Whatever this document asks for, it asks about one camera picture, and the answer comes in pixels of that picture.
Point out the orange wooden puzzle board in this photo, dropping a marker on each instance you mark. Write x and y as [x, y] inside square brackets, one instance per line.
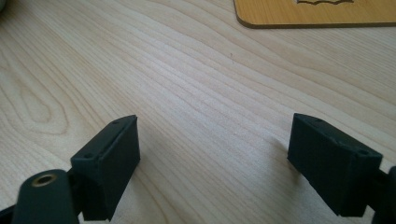
[314, 14]

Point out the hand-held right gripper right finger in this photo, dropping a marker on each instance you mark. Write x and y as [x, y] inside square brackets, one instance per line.
[333, 168]

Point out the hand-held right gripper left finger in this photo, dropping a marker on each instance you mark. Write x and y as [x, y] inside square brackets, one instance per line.
[109, 168]

